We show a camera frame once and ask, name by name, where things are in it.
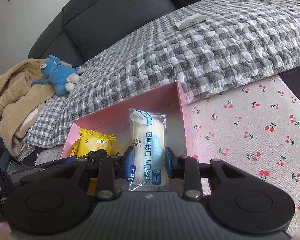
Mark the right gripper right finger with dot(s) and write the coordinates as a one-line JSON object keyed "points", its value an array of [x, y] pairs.
{"points": [[187, 169]]}

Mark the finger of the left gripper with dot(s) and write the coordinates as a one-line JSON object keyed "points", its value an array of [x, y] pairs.
{"points": [[92, 159]]}

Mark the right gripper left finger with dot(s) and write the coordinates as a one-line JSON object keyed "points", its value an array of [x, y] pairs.
{"points": [[110, 169]]}

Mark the yellow cracker packet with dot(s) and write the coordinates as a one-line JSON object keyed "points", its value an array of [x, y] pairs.
{"points": [[92, 141]]}

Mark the clear bread packet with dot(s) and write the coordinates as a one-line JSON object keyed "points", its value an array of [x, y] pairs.
{"points": [[148, 131]]}

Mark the yellow snack bag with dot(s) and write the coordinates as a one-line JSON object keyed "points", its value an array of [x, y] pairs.
{"points": [[74, 148]]}

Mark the pink and silver box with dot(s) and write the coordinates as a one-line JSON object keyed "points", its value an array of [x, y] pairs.
{"points": [[168, 99]]}

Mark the beige quilted jacket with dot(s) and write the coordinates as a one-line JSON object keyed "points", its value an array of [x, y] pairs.
{"points": [[21, 102]]}

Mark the blue plush toy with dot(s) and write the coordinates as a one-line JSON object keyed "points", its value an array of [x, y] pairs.
{"points": [[58, 74]]}

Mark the cherry print tablecloth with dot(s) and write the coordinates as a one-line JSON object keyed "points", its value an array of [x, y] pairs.
{"points": [[255, 128]]}

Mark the grey checkered quilt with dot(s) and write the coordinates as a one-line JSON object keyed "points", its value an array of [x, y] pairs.
{"points": [[242, 41]]}

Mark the dark grey sofa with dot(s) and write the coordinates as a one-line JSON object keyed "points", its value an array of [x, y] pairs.
{"points": [[85, 28]]}

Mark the white packet on quilt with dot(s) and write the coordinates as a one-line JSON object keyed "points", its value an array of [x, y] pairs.
{"points": [[190, 21]]}

